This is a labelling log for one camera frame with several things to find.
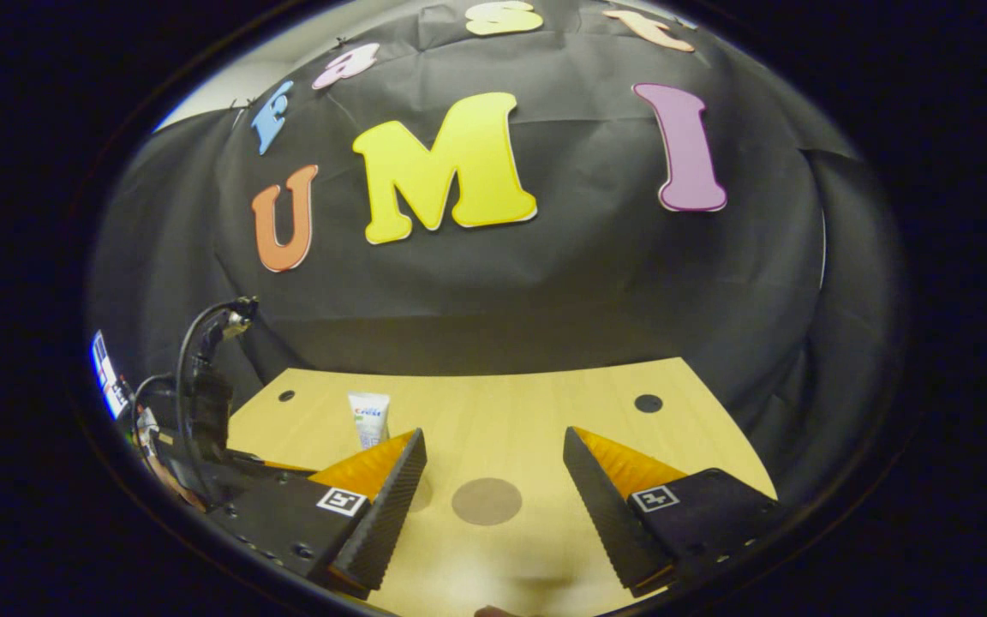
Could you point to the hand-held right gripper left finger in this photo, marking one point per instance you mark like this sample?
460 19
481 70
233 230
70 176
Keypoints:
386 523

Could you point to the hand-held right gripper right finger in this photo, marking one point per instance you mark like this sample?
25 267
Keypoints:
605 523

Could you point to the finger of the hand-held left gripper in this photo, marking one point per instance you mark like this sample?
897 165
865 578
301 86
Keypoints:
275 467

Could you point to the round brown coaster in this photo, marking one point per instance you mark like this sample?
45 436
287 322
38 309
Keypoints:
486 501

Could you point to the white toothpaste tube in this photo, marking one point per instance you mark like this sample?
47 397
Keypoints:
369 416

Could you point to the wooden desktop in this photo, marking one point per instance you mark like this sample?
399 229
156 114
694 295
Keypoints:
545 411

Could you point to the bright monitor screen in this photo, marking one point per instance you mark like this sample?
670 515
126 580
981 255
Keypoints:
106 373

